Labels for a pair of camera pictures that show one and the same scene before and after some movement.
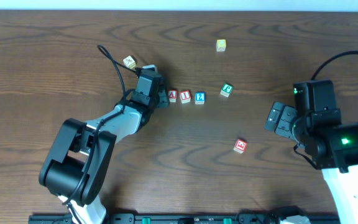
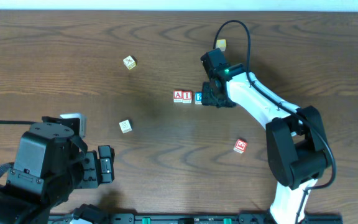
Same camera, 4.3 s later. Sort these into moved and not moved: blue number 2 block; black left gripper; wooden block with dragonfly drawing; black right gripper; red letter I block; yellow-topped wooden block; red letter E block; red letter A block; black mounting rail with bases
Moved: black left gripper; black right gripper; red letter A block
Not moved: red letter I block; wooden block with dragonfly drawing; black mounting rail with bases; blue number 2 block; yellow-topped wooden block; red letter E block
